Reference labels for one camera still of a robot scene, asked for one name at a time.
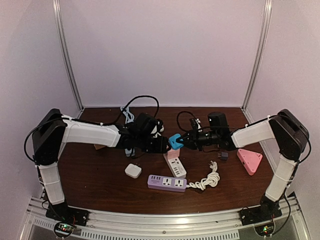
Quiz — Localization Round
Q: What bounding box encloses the light blue strip cable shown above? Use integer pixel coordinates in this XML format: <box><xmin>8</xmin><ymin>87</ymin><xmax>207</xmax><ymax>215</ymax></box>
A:
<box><xmin>120</xmin><ymin>105</ymin><xmax>136</xmax><ymax>125</ymax></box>

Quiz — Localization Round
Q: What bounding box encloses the beige cube socket adapter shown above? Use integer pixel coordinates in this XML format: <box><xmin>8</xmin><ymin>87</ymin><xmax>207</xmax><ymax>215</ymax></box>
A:
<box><xmin>94</xmin><ymin>144</ymin><xmax>106</xmax><ymax>150</ymax></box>

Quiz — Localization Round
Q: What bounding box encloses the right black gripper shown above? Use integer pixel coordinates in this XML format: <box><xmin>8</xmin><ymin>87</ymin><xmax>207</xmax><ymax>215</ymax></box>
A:
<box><xmin>176</xmin><ymin>127</ymin><xmax>220</xmax><ymax>152</ymax></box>

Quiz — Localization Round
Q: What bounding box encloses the dark grey plug adapter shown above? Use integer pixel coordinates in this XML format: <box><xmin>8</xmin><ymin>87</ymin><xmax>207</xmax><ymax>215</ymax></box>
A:
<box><xmin>217</xmin><ymin>152</ymin><xmax>229</xmax><ymax>161</ymax></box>

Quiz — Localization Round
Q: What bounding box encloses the purple power strip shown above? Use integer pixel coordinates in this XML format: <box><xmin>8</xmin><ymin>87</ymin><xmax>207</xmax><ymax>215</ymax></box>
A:
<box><xmin>147</xmin><ymin>174</ymin><xmax>187</xmax><ymax>193</ymax></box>

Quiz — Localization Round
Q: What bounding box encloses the white coiled strip cable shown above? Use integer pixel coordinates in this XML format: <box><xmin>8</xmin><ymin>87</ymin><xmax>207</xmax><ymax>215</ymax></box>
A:
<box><xmin>186</xmin><ymin>161</ymin><xmax>221</xmax><ymax>191</ymax></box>

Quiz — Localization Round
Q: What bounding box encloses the right aluminium frame post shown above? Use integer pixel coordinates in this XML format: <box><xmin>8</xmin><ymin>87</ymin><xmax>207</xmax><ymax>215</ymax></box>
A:
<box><xmin>241</xmin><ymin>0</ymin><xmax>273</xmax><ymax>112</ymax></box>

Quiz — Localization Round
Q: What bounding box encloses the aluminium frame post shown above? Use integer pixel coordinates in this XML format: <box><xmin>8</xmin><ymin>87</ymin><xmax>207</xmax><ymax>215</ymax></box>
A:
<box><xmin>52</xmin><ymin>0</ymin><xmax>84</xmax><ymax>111</ymax></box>
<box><xmin>241</xmin><ymin>0</ymin><xmax>273</xmax><ymax>112</ymax></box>

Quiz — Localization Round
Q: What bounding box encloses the pink triangular socket adapter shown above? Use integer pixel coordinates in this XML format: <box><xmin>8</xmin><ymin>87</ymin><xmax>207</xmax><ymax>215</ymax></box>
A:
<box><xmin>236</xmin><ymin>148</ymin><xmax>263</xmax><ymax>176</ymax></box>

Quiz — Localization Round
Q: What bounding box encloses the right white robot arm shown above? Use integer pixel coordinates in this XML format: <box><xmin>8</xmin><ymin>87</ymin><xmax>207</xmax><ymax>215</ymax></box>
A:
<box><xmin>176</xmin><ymin>109</ymin><xmax>311</xmax><ymax>221</ymax></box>

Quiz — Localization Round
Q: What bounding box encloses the light blue power strip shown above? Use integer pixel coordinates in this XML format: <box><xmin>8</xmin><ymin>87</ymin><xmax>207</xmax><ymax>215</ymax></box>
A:
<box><xmin>125</xmin><ymin>148</ymin><xmax>136</xmax><ymax>159</ymax></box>

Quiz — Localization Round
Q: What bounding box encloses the white small adapter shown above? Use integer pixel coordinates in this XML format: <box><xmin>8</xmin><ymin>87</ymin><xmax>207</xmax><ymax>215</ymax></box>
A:
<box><xmin>124</xmin><ymin>163</ymin><xmax>142</xmax><ymax>179</ymax></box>

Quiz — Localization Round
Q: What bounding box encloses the blue square adapter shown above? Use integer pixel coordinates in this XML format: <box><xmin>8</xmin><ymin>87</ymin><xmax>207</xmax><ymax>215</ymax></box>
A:
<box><xmin>168</xmin><ymin>133</ymin><xmax>184</xmax><ymax>150</ymax></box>

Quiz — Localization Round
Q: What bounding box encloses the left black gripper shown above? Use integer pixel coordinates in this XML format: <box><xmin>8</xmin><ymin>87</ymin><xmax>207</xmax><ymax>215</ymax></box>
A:
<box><xmin>135</xmin><ymin>135</ymin><xmax>171</xmax><ymax>155</ymax></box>

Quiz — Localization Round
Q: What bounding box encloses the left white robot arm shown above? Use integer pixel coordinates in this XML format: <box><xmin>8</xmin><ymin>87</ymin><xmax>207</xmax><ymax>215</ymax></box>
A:
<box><xmin>26</xmin><ymin>108</ymin><xmax>170</xmax><ymax>222</ymax></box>

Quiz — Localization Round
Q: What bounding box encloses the white power strip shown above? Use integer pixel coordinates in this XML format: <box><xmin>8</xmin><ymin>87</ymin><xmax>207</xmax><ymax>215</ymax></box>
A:
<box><xmin>164</xmin><ymin>157</ymin><xmax>187</xmax><ymax>179</ymax></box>

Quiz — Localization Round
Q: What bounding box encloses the pink cube adapter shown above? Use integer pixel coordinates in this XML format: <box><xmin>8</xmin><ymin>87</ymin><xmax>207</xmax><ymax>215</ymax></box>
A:
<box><xmin>164</xmin><ymin>149</ymin><xmax>180</xmax><ymax>160</ymax></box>

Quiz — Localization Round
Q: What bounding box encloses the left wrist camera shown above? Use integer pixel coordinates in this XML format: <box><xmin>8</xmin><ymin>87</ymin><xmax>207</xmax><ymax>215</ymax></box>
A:
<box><xmin>133</xmin><ymin>113</ymin><xmax>165</xmax><ymax>138</ymax></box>

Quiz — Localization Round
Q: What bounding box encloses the left aluminium frame post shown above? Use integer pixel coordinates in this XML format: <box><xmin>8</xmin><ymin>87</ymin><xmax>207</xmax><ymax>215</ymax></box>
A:
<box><xmin>52</xmin><ymin>0</ymin><xmax>84</xmax><ymax>111</ymax></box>

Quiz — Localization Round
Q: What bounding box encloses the front aluminium rail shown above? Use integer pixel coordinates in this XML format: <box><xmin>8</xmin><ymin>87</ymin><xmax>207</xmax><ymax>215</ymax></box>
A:
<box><xmin>18</xmin><ymin>197</ymin><xmax>311</xmax><ymax>240</ymax></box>

